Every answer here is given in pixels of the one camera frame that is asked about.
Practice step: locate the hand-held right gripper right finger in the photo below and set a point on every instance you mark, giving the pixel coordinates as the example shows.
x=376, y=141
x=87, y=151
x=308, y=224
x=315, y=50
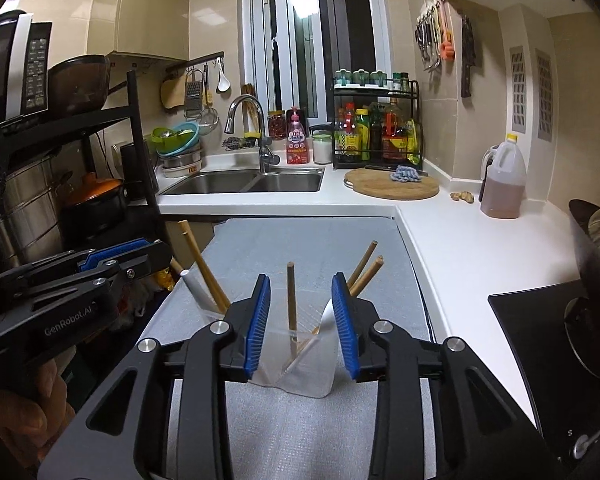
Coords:
x=345, y=325

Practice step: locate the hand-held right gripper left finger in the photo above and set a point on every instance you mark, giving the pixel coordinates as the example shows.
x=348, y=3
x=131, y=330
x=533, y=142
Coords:
x=257, y=325

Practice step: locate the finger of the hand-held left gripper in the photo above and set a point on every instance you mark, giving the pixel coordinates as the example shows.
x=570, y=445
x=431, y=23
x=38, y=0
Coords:
x=130, y=267
x=115, y=252

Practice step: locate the wooden chopstick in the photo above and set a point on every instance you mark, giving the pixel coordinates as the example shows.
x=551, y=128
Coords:
x=202, y=265
x=369, y=275
x=362, y=262

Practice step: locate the clear plastic container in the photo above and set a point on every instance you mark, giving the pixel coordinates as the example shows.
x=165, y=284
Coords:
x=300, y=375

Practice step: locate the person's left hand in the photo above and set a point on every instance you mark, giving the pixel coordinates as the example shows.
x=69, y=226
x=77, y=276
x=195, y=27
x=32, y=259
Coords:
x=25, y=420

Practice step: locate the colourful plastic bags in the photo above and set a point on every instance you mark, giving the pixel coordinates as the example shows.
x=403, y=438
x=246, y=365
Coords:
x=165, y=277

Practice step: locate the black pot with orange lid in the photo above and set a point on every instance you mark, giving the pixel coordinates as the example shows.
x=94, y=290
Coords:
x=95, y=205

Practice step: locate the black appliance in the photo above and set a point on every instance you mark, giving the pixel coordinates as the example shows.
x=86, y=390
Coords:
x=137, y=170

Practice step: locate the grey fabric mat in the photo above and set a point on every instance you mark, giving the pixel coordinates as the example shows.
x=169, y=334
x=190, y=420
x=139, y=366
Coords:
x=305, y=240

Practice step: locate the large steel pot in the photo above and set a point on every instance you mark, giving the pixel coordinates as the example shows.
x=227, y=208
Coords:
x=30, y=210

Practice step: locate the steel basin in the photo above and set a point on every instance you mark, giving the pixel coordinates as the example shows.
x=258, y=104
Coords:
x=180, y=167

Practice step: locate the stacked colourful bowls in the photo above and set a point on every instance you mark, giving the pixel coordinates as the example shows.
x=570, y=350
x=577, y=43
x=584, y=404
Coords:
x=167, y=145

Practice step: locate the black shelf rack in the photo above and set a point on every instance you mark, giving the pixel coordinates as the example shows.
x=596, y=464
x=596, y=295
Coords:
x=80, y=121

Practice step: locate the steel sink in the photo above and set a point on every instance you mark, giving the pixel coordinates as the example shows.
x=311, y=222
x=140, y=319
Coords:
x=240, y=182

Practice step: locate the round wooden cutting board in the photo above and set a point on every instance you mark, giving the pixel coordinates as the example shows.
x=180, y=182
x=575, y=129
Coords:
x=380, y=190

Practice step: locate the blue basin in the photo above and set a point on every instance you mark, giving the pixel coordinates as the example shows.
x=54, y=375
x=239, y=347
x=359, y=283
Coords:
x=192, y=132

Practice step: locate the blue cloth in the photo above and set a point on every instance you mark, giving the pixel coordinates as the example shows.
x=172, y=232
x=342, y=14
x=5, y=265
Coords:
x=406, y=174

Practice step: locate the sink brush caddy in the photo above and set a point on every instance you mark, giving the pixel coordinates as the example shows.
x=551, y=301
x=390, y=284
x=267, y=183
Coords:
x=237, y=142

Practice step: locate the hanging wooden board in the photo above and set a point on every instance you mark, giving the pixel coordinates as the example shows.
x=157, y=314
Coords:
x=172, y=92

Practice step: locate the chrome faucet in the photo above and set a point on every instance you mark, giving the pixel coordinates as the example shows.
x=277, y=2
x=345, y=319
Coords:
x=265, y=155

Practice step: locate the dark bowl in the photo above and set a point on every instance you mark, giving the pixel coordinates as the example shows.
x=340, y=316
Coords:
x=80, y=85

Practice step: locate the ginger piece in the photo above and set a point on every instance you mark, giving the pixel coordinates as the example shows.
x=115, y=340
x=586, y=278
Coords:
x=462, y=197

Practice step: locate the white jar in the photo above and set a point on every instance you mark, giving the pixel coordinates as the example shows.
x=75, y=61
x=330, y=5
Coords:
x=322, y=152

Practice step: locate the metal grater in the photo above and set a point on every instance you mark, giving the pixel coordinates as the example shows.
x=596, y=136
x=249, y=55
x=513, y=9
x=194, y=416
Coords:
x=193, y=95

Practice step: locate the red detergent bottle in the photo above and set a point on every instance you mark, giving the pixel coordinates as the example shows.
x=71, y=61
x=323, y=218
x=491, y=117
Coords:
x=298, y=147

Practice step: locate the black gas stove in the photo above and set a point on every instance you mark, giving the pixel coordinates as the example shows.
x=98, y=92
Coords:
x=530, y=340

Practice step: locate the row of sauce bottles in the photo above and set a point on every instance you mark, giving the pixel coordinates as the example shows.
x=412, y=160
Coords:
x=375, y=135

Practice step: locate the glass jar of chillies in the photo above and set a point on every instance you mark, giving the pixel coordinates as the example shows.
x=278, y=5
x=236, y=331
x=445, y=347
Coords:
x=276, y=127

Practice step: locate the white ladle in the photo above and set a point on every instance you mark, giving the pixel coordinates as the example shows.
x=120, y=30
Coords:
x=223, y=82

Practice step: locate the cooking oil jug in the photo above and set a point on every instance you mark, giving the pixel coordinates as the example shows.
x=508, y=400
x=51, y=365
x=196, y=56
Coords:
x=502, y=195

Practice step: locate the microwave oven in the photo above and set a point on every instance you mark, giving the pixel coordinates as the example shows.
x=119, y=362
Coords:
x=15, y=65

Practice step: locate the black spice rack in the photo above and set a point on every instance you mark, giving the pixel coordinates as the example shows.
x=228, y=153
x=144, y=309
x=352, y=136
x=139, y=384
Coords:
x=365, y=89

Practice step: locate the black wok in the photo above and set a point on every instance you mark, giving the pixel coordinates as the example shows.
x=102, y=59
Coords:
x=590, y=310

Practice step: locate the row of spice jars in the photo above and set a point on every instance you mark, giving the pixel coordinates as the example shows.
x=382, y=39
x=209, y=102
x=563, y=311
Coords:
x=370, y=79

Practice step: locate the hanging cleaver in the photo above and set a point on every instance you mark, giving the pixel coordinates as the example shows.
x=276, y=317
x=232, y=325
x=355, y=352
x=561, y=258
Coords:
x=467, y=70

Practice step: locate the window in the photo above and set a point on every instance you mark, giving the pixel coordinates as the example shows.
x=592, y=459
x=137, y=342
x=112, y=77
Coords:
x=300, y=35

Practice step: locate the row of hanging kitchen tools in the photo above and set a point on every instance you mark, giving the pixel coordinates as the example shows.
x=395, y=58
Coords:
x=432, y=35

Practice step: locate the black wall rail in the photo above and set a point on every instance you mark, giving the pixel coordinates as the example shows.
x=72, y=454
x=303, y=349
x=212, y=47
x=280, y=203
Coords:
x=195, y=61

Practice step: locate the beige wall cabinet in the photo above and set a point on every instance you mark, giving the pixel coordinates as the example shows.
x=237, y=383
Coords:
x=150, y=10

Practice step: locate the grey wall vent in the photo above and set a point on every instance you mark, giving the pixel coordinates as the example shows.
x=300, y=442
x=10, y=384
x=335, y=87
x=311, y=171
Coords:
x=544, y=95
x=517, y=87

